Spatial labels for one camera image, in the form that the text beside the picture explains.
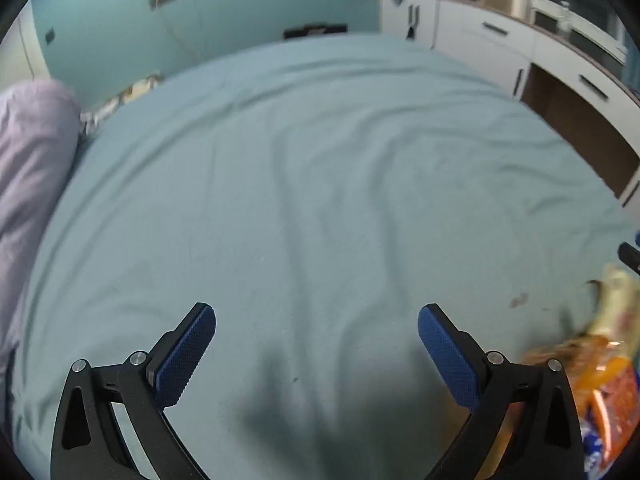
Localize cream snack packet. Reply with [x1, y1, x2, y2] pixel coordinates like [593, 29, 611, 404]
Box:
[585, 265, 640, 342]

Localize white door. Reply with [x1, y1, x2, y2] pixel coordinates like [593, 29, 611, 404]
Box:
[0, 12, 51, 92]

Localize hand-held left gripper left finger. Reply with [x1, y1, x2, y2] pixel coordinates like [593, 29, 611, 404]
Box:
[50, 302, 217, 480]

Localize light blue bed sheet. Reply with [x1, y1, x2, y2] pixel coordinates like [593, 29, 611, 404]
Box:
[10, 32, 640, 480]

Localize white frame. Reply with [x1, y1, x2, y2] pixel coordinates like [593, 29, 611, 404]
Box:
[530, 0, 629, 66]

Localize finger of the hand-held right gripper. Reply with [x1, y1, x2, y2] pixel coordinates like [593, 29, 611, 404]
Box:
[618, 241, 640, 277]

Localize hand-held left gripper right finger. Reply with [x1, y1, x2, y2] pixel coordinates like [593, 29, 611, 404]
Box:
[418, 303, 586, 480]

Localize striped cloth pile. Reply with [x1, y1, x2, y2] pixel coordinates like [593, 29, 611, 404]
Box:
[80, 74, 163, 133]

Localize blue orange snack packet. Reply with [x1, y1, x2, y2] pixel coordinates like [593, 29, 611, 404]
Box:
[520, 335, 640, 480]

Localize lilac pillow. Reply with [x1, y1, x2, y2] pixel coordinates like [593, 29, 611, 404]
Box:
[0, 81, 83, 376]

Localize black flat device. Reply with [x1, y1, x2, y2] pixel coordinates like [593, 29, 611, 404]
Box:
[283, 22, 348, 41]

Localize white cabinet with drawers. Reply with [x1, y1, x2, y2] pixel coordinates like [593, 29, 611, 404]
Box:
[378, 0, 640, 211]

